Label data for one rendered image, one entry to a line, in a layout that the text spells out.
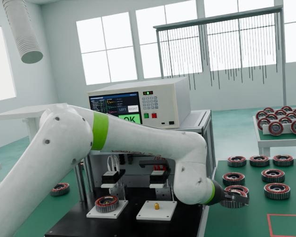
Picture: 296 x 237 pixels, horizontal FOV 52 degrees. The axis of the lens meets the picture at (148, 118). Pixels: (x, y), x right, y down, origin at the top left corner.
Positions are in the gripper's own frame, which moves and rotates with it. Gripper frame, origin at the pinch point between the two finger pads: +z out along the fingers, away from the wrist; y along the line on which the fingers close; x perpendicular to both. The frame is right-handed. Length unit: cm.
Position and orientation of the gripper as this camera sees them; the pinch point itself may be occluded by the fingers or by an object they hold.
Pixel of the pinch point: (232, 198)
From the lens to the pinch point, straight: 132.1
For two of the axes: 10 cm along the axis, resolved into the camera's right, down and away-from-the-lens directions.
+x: 2.1, -9.5, 2.1
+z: 6.0, 3.0, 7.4
